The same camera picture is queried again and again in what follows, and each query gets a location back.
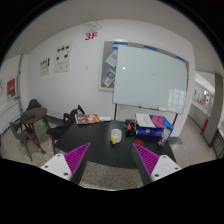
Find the grey notice board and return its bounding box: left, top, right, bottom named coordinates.
left=98, top=40, right=189, bottom=92

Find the blue and white box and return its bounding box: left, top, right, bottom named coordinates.
left=136, top=113, right=173, bottom=137

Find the red bottle cap coaster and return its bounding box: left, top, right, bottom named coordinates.
left=134, top=139, right=144, bottom=146

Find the red 3F wall sign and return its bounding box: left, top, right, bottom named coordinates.
left=85, top=32, right=98, bottom=41

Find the black table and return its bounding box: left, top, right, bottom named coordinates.
left=56, top=120, right=176, bottom=169

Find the orange colourful book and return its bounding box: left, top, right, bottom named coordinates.
left=75, top=114, right=100, bottom=125

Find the grey pillar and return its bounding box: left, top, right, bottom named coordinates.
left=203, top=74, right=223, bottom=146

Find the small white wall poster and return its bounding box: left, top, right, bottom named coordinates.
left=40, top=58, right=50, bottom=75

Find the large white wall poster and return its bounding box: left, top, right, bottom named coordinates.
left=54, top=43, right=72, bottom=73

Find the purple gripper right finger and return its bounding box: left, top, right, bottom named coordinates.
left=131, top=142, right=183, bottom=186

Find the large whiteboard on stand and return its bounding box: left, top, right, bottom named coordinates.
left=112, top=46, right=188, bottom=116

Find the clear plastic water bottle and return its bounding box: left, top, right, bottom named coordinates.
left=158, top=128, right=171, bottom=146

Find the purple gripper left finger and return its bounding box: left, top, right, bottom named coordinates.
left=40, top=142, right=92, bottom=186

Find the white mug yellow handle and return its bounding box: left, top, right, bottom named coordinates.
left=110, top=129, right=122, bottom=144

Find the dark wooden chair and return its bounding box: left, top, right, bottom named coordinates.
left=10, top=122, right=45, bottom=158

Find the white eraser block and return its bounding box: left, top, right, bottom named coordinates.
left=99, top=116, right=111, bottom=122

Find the round brown side table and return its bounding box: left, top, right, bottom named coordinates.
left=20, top=107, right=50, bottom=133

